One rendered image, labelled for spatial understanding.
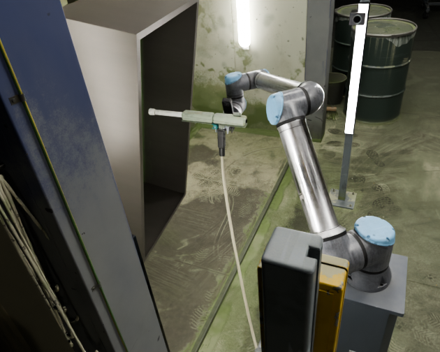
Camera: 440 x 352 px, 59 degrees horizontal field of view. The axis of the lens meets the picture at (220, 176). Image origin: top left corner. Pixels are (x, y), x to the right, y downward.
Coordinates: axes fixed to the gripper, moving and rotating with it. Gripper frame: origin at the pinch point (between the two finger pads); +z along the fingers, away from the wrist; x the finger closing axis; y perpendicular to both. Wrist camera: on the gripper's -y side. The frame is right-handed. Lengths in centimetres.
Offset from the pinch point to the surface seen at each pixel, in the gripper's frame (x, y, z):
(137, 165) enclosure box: 25.9, 7.4, 33.7
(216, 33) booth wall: 60, -4, -190
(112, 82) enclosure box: 30, -29, 37
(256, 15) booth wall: 22, -22, -183
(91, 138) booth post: -2, -38, 99
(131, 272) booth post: -4, 2, 95
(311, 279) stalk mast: -48, -40, 128
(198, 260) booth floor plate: 22, 107, -20
